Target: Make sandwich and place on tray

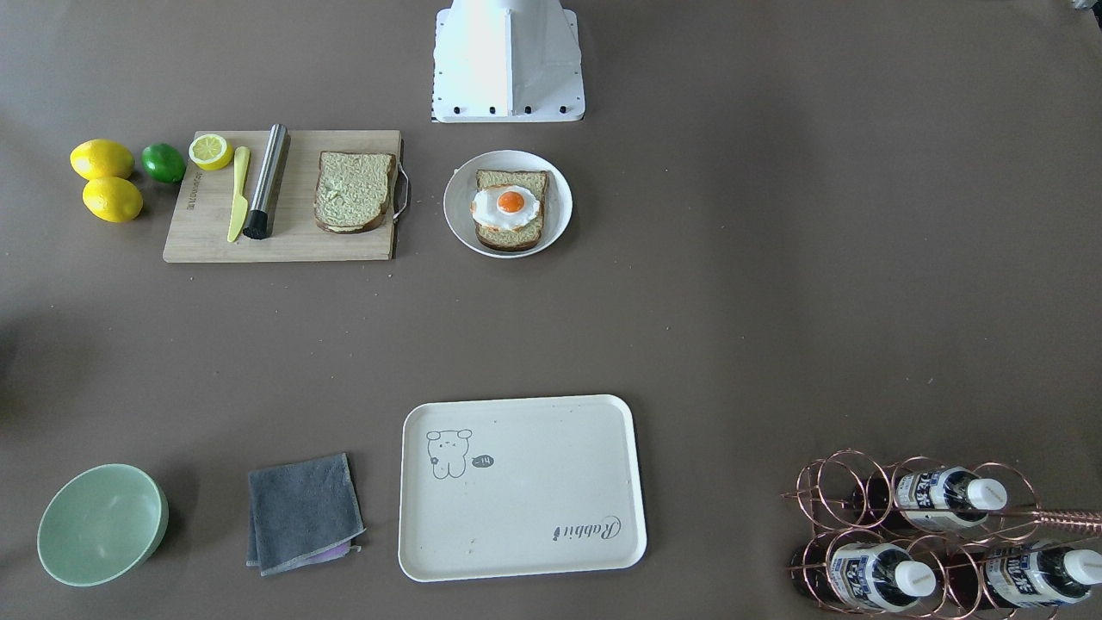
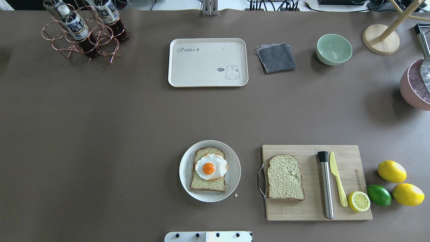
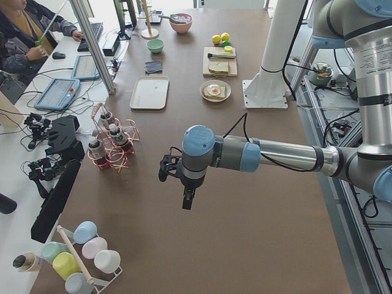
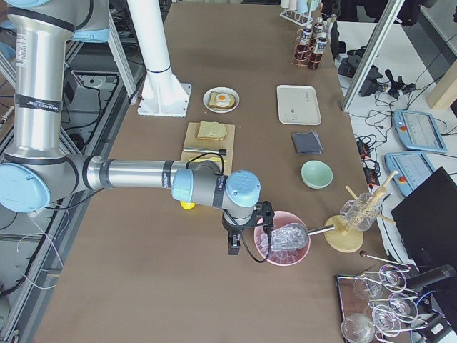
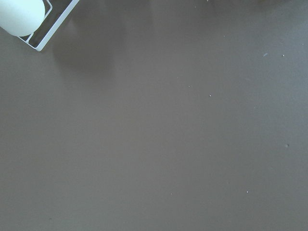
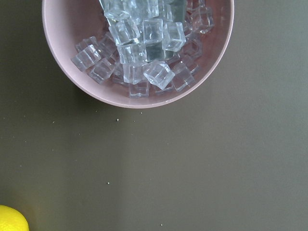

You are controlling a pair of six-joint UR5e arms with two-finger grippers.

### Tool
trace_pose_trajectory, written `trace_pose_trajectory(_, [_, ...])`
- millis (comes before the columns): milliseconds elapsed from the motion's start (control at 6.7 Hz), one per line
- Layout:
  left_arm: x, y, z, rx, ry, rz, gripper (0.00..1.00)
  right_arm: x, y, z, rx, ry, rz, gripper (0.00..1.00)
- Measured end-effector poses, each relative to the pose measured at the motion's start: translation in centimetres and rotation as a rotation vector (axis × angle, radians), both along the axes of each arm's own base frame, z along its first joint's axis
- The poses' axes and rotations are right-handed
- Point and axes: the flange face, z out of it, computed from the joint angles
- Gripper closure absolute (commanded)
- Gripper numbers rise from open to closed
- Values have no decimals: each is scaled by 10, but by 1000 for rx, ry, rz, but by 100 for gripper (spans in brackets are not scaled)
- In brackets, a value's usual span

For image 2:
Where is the fried egg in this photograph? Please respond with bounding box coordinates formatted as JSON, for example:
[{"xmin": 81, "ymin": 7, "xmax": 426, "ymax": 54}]
[{"xmin": 195, "ymin": 154, "xmax": 229, "ymax": 180}]

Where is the white round plate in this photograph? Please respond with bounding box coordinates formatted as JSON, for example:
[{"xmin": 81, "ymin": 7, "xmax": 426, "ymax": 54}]
[{"xmin": 179, "ymin": 140, "xmax": 241, "ymax": 202}]

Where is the bread slice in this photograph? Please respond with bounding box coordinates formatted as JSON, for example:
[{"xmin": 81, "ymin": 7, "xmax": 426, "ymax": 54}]
[
  {"xmin": 189, "ymin": 147, "xmax": 226, "ymax": 192},
  {"xmin": 267, "ymin": 154, "xmax": 305, "ymax": 201}
]

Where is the cream rabbit tray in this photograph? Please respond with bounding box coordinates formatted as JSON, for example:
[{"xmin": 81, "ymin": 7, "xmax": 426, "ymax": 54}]
[{"xmin": 168, "ymin": 38, "xmax": 249, "ymax": 87}]

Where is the grey folded cloth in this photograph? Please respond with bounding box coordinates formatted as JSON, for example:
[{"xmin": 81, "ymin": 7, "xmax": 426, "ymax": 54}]
[{"xmin": 256, "ymin": 43, "xmax": 297, "ymax": 74}]

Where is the steel muddler black cap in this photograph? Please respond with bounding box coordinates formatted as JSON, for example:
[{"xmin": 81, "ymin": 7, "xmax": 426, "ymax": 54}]
[{"xmin": 317, "ymin": 151, "xmax": 335, "ymax": 219}]

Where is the yellow plastic knife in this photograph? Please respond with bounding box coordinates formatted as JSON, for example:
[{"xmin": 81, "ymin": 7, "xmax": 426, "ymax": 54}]
[{"xmin": 329, "ymin": 152, "xmax": 348, "ymax": 207}]

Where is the green ceramic bowl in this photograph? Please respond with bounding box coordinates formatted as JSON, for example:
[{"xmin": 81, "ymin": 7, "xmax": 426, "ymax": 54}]
[{"xmin": 316, "ymin": 34, "xmax": 353, "ymax": 66}]

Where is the bamboo cutting board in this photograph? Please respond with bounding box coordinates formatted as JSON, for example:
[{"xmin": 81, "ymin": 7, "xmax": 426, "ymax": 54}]
[{"xmin": 262, "ymin": 145, "xmax": 367, "ymax": 221}]

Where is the right tea bottle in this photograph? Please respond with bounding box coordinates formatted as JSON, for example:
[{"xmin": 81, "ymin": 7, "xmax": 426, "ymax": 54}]
[{"xmin": 94, "ymin": 0, "xmax": 129, "ymax": 42}]

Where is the tea bottle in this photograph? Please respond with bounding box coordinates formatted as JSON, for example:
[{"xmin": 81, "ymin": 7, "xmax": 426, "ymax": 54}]
[
  {"xmin": 58, "ymin": 4, "xmax": 99, "ymax": 58},
  {"xmin": 94, "ymin": 0, "xmax": 129, "ymax": 42},
  {"xmin": 43, "ymin": 0, "xmax": 64, "ymax": 21}
]

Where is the half lemon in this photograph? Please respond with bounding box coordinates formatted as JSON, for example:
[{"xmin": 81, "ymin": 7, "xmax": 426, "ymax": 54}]
[{"xmin": 348, "ymin": 191, "xmax": 370, "ymax": 212}]

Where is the front tea bottle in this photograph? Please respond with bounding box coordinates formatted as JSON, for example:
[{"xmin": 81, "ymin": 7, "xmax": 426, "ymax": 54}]
[{"xmin": 58, "ymin": 4, "xmax": 99, "ymax": 58}]

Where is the green lime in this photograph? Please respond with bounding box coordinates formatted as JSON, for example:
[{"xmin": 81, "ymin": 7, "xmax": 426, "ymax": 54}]
[{"xmin": 367, "ymin": 184, "xmax": 392, "ymax": 206}]

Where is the upper whole lemon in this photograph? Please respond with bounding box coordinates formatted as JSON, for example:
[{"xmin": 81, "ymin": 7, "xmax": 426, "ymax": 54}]
[{"xmin": 378, "ymin": 160, "xmax": 407, "ymax": 183}]

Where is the whole lemon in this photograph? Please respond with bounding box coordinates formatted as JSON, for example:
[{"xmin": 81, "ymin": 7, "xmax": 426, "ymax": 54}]
[
  {"xmin": 378, "ymin": 160, "xmax": 407, "ymax": 183},
  {"xmin": 392, "ymin": 183, "xmax": 425, "ymax": 206}
]

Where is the wooden cup stand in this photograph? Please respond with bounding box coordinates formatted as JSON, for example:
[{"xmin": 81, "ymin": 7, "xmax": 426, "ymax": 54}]
[{"xmin": 362, "ymin": 0, "xmax": 430, "ymax": 55}]

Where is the pink ice bowl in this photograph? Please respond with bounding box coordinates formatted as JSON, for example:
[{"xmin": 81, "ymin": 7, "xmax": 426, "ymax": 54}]
[{"xmin": 400, "ymin": 59, "xmax": 430, "ymax": 111}]

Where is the left tea bottle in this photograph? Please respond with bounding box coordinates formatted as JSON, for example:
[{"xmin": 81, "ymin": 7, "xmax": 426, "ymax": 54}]
[{"xmin": 43, "ymin": 0, "xmax": 64, "ymax": 21}]

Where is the lower whole lemon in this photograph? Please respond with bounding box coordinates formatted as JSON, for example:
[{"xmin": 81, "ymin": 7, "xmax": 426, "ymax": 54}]
[{"xmin": 392, "ymin": 183, "xmax": 425, "ymax": 206}]

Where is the metal ice scoop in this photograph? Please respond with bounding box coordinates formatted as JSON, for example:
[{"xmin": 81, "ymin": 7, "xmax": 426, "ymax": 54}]
[{"xmin": 414, "ymin": 24, "xmax": 430, "ymax": 92}]

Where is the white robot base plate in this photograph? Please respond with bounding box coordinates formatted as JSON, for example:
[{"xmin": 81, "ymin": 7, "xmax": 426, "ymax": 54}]
[{"xmin": 164, "ymin": 231, "xmax": 253, "ymax": 242}]

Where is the copper wire bottle rack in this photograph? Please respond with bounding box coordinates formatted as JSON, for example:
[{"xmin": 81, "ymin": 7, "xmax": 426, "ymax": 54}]
[{"xmin": 42, "ymin": 0, "xmax": 123, "ymax": 63}]

